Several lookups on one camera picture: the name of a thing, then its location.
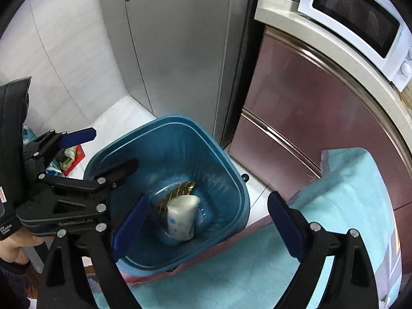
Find gold foil snack wrapper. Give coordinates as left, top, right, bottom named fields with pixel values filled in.
left=154, top=181, right=195, bottom=216

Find crushed white paper cup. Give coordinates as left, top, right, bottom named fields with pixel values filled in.
left=166, top=195, right=200, bottom=241

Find blue trash bin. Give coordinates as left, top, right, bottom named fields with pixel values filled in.
left=84, top=116, right=250, bottom=278

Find maroon kitchen cabinets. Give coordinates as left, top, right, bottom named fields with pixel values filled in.
left=229, top=27, right=411, bottom=272

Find person's left hand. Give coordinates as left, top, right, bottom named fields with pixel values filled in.
left=0, top=228, right=45, bottom=265

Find blue grey patterned tablecloth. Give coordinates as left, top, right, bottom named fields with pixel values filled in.
left=130, top=148, right=402, bottom=308

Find grey refrigerator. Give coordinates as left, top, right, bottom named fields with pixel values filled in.
left=100, top=0, right=248, bottom=145

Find white stone countertop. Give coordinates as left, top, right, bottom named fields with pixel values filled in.
left=254, top=0, right=411, bottom=147

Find white microwave oven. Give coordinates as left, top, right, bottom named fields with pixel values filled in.
left=298, top=0, right=411, bottom=91

